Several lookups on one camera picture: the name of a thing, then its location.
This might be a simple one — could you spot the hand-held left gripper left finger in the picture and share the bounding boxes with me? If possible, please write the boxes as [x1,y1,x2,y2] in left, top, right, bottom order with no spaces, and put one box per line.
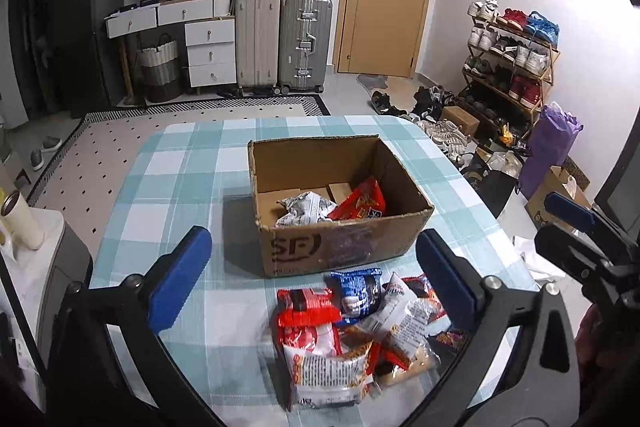
[47,225,226,427]

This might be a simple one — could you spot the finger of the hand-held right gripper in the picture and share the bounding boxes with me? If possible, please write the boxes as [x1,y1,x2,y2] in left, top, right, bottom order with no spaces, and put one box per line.
[533,224,617,284]
[544,192,637,254]

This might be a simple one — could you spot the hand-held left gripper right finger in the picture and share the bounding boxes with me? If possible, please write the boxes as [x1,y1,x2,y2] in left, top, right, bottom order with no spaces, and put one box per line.
[400,229,581,427]

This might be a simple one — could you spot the red dark snack packet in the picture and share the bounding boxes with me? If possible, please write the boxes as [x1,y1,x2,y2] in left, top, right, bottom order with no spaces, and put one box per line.
[400,276,471,350]

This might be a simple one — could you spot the white printed snack packet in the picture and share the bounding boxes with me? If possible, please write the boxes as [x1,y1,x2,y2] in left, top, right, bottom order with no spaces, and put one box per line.
[359,273,447,360]

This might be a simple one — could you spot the blue cookie packet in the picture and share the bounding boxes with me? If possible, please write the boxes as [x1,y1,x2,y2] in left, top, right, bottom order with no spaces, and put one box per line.
[329,268,384,321]

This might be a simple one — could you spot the clear brown snack packet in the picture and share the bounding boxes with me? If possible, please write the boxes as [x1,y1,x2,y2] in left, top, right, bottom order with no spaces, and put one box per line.
[374,344,443,390]

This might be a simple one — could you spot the brown cardboard box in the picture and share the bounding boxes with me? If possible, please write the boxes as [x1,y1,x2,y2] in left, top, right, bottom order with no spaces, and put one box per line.
[247,135,435,279]

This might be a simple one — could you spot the red and white snack bag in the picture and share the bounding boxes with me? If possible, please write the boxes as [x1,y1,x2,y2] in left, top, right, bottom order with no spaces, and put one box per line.
[282,342,377,410]

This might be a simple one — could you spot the person's right hand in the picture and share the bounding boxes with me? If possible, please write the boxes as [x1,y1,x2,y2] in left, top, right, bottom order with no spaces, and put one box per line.
[574,304,608,408]

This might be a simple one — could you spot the printed cardboard box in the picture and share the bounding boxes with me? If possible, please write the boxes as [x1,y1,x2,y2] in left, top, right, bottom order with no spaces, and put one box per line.
[525,157,593,230]

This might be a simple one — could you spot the white crumpled paper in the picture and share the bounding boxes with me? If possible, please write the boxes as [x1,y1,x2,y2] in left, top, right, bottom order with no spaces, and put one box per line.
[512,234,566,283]

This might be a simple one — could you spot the purple bag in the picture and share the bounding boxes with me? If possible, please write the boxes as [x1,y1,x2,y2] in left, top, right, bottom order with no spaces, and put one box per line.
[517,103,584,200]

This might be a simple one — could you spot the black bag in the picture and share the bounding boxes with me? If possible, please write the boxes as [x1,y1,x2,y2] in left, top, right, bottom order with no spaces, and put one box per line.
[460,152,521,218]

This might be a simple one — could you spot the white plastic bag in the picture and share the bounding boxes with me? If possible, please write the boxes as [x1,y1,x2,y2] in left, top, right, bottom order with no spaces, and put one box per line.
[487,151,524,178]

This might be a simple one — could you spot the teal checked tablecloth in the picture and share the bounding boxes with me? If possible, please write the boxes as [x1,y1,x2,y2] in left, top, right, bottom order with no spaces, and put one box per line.
[87,114,541,427]

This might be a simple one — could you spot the red chip packet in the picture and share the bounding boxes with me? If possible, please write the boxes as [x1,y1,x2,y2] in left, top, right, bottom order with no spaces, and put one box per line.
[327,177,388,222]

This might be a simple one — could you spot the white grey cabinet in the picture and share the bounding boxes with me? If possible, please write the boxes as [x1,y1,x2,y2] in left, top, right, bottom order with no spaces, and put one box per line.
[0,207,94,408]

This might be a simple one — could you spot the wooden shoe rack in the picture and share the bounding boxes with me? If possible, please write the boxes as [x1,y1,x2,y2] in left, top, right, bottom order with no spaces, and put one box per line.
[462,14,561,142]

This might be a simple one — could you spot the small plain cardboard box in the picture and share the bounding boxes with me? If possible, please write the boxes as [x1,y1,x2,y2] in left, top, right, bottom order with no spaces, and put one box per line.
[441,106,481,136]

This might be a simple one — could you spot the silver crumpled snack packet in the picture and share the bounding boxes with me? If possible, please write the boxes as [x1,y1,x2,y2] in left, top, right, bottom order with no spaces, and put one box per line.
[274,190,338,228]

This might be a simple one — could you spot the beige dotted rug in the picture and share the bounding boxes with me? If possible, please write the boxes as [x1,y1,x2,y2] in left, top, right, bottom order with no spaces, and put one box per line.
[25,94,332,253]

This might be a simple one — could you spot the scattered shoes pile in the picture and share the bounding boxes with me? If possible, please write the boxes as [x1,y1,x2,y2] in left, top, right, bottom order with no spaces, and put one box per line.
[370,86,472,164]

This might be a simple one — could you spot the shoe rack with shoes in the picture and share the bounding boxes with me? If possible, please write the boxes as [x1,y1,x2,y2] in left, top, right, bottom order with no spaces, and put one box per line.
[462,0,561,132]

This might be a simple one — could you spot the cream tumbler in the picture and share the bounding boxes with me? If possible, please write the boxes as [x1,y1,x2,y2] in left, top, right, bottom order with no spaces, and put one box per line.
[0,190,46,251]

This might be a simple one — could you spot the woven laundry basket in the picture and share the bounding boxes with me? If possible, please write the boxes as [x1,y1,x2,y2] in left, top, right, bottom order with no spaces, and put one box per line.
[137,34,182,104]

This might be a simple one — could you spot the grey door mat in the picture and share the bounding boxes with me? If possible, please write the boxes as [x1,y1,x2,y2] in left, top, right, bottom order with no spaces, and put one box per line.
[356,73,391,92]

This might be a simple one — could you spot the white drawer dresser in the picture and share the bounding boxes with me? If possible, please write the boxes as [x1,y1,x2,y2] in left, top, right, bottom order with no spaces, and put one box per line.
[104,0,237,96]

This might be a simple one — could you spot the beige suitcase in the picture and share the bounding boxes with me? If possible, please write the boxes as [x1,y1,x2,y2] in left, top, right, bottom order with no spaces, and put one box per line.
[235,0,281,96]

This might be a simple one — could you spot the dark tall cabinet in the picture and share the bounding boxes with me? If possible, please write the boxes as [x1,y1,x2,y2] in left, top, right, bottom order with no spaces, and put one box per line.
[47,0,126,118]

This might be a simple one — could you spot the silver suitcase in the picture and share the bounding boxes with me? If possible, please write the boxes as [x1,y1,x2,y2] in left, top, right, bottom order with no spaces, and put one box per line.
[278,0,334,96]

